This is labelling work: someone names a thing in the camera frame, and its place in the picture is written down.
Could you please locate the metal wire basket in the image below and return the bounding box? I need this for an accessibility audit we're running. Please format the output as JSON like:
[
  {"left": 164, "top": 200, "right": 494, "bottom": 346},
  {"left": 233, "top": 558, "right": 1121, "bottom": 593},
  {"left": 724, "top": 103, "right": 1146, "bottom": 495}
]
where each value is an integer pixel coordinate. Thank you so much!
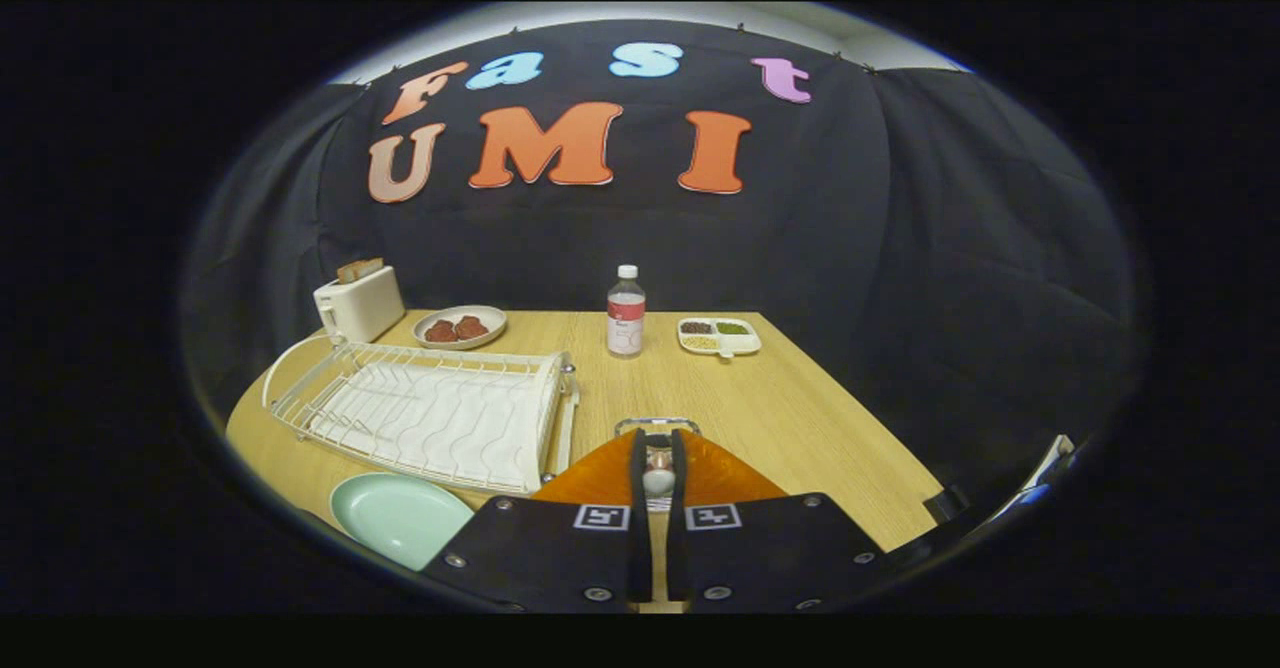
[{"left": 613, "top": 416, "right": 703, "bottom": 514}]

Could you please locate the clear bottle with red label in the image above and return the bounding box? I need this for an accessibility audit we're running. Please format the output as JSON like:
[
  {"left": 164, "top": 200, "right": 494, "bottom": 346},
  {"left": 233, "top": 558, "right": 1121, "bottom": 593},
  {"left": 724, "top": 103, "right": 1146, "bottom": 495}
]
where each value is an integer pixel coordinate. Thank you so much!
[{"left": 606, "top": 265, "right": 647, "bottom": 359}]

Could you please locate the black bracket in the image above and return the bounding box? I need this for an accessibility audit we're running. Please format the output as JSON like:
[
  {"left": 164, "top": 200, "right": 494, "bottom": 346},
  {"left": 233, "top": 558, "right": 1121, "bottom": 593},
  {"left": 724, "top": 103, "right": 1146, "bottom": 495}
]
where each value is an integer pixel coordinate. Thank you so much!
[{"left": 922, "top": 484, "right": 973, "bottom": 525}]

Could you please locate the white divided dish with beans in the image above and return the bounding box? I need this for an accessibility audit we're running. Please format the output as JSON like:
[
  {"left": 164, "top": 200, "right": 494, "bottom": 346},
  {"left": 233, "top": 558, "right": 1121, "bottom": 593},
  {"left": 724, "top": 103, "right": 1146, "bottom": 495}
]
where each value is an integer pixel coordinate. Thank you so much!
[{"left": 677, "top": 317, "right": 763, "bottom": 359}]

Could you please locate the mint green plate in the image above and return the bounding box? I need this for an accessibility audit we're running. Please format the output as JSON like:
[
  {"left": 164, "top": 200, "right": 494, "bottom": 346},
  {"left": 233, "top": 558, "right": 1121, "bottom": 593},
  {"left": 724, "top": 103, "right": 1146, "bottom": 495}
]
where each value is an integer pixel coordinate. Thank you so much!
[{"left": 330, "top": 473, "right": 476, "bottom": 573}]

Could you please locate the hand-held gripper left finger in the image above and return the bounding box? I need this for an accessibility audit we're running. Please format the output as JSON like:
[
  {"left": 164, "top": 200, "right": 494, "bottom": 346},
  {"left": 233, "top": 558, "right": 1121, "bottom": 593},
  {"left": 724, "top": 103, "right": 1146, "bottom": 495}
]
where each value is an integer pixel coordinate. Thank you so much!
[{"left": 422, "top": 428, "right": 654, "bottom": 615}]

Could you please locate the white toaster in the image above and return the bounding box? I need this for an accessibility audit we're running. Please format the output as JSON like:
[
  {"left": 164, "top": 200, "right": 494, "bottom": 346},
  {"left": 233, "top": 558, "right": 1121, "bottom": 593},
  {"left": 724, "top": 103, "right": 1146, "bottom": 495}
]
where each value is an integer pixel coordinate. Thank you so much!
[{"left": 313, "top": 265, "right": 407, "bottom": 345}]

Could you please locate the white and blue device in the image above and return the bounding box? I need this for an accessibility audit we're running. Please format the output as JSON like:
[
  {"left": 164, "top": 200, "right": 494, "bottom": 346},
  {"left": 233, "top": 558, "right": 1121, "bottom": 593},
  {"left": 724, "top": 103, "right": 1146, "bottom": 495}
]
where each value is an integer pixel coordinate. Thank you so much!
[{"left": 1000, "top": 434, "right": 1078, "bottom": 519}]

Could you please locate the white round food plate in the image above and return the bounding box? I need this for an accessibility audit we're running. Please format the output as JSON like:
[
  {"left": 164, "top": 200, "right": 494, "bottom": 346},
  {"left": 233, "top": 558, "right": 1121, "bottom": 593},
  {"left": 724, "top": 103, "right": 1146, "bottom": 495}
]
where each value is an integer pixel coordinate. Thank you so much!
[{"left": 412, "top": 305, "right": 509, "bottom": 351}]

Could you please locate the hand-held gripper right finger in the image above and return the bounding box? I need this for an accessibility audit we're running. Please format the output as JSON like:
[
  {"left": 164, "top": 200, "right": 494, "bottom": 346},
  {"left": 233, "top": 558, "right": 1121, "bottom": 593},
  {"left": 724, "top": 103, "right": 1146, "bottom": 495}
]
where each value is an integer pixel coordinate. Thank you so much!
[{"left": 666, "top": 428, "right": 888, "bottom": 615}]

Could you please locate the black backdrop cloth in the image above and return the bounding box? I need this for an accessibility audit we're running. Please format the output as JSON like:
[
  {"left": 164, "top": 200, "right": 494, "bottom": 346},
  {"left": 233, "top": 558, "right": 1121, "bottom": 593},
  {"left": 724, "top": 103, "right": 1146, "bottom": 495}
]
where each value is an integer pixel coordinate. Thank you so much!
[{"left": 180, "top": 18, "right": 1141, "bottom": 509}]

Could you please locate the white wire dish rack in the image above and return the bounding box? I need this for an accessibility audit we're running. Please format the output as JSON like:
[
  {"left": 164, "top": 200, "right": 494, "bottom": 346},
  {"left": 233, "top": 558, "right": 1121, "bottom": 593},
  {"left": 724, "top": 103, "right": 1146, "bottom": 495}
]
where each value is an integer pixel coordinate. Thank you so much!
[{"left": 262, "top": 333, "right": 581, "bottom": 496}]

